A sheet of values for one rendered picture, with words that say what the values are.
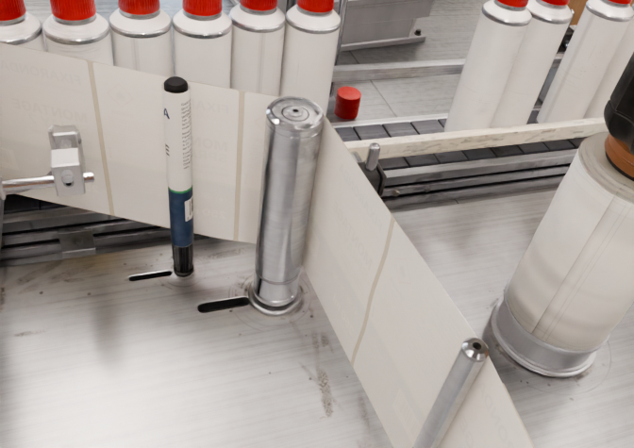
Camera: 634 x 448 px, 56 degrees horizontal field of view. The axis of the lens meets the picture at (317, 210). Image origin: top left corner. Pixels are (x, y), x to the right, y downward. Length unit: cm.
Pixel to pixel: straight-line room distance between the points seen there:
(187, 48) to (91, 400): 29
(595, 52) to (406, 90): 29
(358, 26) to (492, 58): 36
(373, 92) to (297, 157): 52
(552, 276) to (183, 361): 28
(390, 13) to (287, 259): 63
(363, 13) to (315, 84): 41
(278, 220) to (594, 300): 23
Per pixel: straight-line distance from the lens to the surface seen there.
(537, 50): 71
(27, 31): 54
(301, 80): 59
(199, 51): 54
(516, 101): 74
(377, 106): 87
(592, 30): 76
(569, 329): 49
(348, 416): 46
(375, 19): 100
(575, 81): 78
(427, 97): 92
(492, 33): 67
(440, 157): 71
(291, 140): 38
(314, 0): 56
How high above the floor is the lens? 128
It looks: 42 degrees down
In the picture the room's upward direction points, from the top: 9 degrees clockwise
